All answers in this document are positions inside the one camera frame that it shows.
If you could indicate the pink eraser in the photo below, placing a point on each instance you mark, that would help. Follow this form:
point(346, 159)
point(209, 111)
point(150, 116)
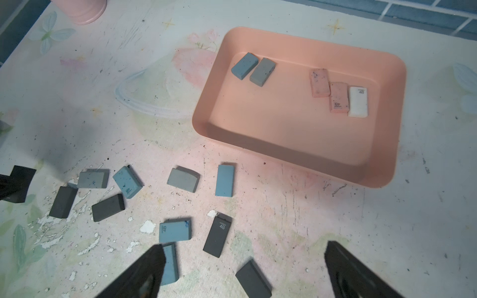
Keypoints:
point(319, 79)
point(339, 99)

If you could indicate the pink metal pencil bucket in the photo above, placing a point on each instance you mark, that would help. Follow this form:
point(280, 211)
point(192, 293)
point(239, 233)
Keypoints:
point(81, 12)

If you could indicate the grey-green eraser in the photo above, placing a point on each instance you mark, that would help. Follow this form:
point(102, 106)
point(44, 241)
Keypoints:
point(262, 72)

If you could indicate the black eraser with print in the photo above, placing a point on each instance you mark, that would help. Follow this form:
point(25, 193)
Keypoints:
point(217, 236)

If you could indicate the teal speckled eraser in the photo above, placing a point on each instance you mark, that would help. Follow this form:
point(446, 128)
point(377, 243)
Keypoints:
point(127, 181)

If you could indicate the blue-grey eraser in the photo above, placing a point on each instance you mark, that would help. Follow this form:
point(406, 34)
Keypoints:
point(244, 66)

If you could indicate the blue eraser with print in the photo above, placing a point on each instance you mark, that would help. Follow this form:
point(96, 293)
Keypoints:
point(175, 231)

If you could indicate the pink storage tray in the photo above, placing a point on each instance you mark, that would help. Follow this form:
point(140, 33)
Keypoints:
point(284, 121)

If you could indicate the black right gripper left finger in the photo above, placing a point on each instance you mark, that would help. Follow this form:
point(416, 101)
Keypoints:
point(142, 279)

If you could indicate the light blue upright eraser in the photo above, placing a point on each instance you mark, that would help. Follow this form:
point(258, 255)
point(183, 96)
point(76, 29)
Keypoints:
point(225, 180)

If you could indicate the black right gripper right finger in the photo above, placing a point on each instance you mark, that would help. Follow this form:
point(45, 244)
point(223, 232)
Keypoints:
point(350, 278)

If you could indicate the grey eraser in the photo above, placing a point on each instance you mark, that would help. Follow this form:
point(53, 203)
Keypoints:
point(184, 179)

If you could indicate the white eraser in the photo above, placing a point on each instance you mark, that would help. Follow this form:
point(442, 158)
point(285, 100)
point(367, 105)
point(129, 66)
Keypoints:
point(358, 102)

